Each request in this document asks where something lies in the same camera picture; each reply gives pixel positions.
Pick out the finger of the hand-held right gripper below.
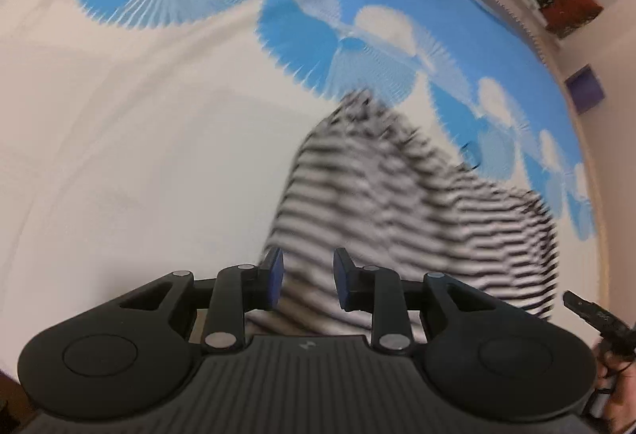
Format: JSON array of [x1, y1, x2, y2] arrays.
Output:
[[563, 291, 636, 355]]

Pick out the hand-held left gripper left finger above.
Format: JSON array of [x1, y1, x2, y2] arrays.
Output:
[[119, 246, 286, 355]]

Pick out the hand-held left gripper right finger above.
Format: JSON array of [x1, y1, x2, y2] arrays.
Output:
[[332, 246, 502, 356]]

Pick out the striped and white hooded top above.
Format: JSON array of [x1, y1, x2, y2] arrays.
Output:
[[246, 89, 560, 345]]

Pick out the person's right hand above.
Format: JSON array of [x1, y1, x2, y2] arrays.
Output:
[[593, 355, 636, 434]]

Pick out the blue and white printed bedsheet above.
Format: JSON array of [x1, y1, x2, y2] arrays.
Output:
[[0, 0, 604, 395]]

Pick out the purple box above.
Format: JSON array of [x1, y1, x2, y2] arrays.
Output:
[[565, 66, 606, 115]]

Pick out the dark red cushion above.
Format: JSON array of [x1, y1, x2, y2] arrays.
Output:
[[541, 0, 603, 39]]

